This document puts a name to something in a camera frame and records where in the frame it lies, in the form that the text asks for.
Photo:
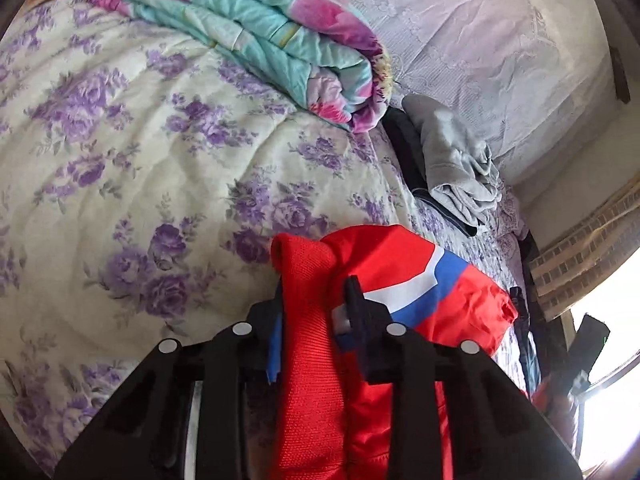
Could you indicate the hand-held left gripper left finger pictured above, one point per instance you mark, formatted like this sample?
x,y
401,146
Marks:
x,y
274,351

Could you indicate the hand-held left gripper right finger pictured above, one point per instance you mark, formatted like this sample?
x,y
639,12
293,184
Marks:
x,y
356,320

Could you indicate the red pants with blue panel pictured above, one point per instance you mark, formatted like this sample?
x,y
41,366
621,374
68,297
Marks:
x,y
310,360

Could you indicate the dark teal garment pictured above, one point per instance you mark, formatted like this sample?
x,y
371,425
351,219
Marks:
x,y
530,360

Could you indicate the purple floral pillowcase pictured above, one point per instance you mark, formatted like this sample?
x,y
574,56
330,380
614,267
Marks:
x,y
507,210

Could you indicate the folded black garment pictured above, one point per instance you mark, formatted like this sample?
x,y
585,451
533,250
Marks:
x,y
407,155

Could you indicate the folded grey garment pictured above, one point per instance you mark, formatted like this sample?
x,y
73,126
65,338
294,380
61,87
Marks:
x,y
450,160

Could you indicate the purple floral bedspread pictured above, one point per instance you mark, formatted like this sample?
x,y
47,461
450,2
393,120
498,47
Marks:
x,y
150,185

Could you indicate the white lace headboard cover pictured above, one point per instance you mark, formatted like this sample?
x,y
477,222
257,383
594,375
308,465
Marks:
x,y
475,50

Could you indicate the folded teal pink floral quilt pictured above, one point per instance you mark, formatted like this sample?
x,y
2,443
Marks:
x,y
260,35

